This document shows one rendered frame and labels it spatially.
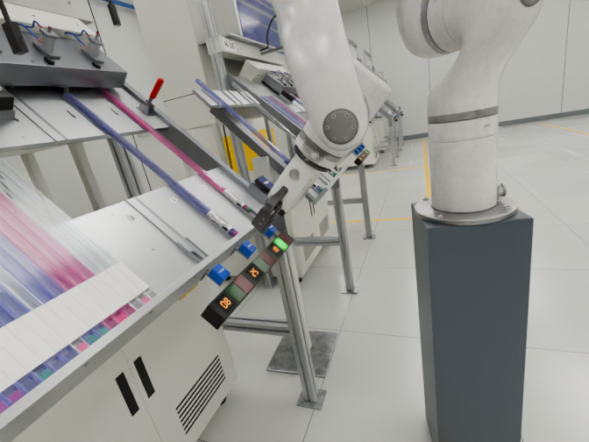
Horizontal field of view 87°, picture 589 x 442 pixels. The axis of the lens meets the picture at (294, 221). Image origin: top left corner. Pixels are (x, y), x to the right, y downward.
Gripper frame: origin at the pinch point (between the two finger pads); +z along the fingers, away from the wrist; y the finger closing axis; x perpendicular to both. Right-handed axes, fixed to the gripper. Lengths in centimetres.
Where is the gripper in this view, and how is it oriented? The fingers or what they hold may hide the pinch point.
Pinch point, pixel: (270, 217)
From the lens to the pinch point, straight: 62.8
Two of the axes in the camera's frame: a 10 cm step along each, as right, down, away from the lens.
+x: -7.7, -6.3, 0.5
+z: -5.3, 6.9, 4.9
